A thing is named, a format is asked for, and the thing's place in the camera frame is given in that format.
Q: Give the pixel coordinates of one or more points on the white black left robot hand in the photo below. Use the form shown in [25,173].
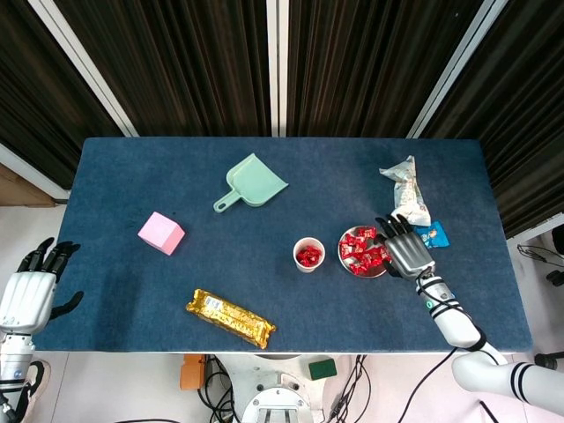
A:
[24,299]

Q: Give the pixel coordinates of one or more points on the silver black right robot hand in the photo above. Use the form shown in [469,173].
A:
[410,255]

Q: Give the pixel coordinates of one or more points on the red candy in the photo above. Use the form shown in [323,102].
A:
[368,232]
[308,252]
[359,269]
[315,254]
[346,252]
[303,260]
[381,257]
[352,240]
[365,255]

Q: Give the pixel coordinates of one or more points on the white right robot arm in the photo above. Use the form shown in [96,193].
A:
[458,328]

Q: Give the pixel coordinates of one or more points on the white grey robot base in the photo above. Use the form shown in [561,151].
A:
[275,396]

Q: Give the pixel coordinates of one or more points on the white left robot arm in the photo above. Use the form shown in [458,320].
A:
[15,365]

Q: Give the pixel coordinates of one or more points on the bowl of red candies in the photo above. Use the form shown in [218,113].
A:
[373,272]

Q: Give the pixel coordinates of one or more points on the white paper cup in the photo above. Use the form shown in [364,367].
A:
[309,269]

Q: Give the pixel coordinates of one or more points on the blue snack packet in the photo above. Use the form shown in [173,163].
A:
[436,235]

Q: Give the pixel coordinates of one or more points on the white crumpled snack bag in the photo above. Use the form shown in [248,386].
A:
[407,189]

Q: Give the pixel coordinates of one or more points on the brown cardboard box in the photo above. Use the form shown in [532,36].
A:
[22,194]

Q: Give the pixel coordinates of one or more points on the green block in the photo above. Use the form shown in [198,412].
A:
[322,369]

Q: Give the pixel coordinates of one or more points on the black chair castor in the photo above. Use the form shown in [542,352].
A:
[556,278]
[548,359]

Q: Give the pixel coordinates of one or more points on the pink foam cube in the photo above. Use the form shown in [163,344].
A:
[161,231]

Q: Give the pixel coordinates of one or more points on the blue felt table cover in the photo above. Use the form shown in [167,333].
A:
[247,264]

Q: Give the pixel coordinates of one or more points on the mint green plastic dustpan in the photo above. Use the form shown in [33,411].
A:
[253,183]

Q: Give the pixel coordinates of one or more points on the orange box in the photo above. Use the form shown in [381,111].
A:
[191,374]

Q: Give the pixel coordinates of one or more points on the dark pleated curtain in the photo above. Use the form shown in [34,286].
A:
[529,110]
[374,66]
[176,66]
[35,88]

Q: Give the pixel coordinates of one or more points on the gold foil biscuit package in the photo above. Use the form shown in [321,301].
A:
[229,317]

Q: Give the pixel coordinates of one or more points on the white frame rail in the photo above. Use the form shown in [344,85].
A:
[535,228]
[31,171]

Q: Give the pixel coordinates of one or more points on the white frame post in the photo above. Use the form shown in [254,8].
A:
[83,66]
[276,66]
[459,66]

